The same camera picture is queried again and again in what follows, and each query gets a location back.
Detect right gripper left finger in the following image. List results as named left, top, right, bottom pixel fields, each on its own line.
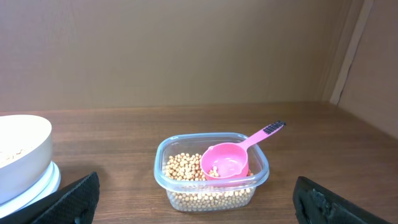
left=1, top=172, right=100, bottom=224

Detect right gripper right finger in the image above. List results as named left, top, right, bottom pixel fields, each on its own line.
left=292, top=176, right=390, bottom=224

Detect pink measuring scoop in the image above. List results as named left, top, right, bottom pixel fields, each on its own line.
left=200, top=121, right=286, bottom=180

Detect white digital kitchen scale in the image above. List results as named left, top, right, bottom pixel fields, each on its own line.
left=1, top=161, right=61, bottom=218

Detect white bowl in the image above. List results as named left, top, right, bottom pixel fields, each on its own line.
left=1, top=114, right=53, bottom=203

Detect soybeans in pink scoop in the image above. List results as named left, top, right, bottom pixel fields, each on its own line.
left=208, top=166, right=220, bottom=178

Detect clear plastic container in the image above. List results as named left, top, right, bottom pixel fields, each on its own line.
left=154, top=133, right=269, bottom=193

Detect pile of soybeans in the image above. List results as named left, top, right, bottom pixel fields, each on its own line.
left=164, top=152, right=255, bottom=212

